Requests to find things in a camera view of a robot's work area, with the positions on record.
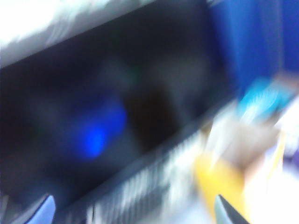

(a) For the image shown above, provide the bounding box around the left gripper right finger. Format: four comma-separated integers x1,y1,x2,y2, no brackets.
214,195,250,224

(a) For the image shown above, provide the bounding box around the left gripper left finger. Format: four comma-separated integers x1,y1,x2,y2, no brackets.
22,194,57,224

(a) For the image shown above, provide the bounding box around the yellow paper bag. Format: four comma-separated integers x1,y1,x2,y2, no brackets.
195,130,287,224

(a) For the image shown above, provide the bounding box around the grey and white keyboard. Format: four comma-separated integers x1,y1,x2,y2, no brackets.
86,130,211,224

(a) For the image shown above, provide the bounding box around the teal medicine box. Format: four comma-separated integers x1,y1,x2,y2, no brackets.
238,78,299,119

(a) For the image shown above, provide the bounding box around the black computer monitor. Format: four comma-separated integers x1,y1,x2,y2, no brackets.
0,0,243,210

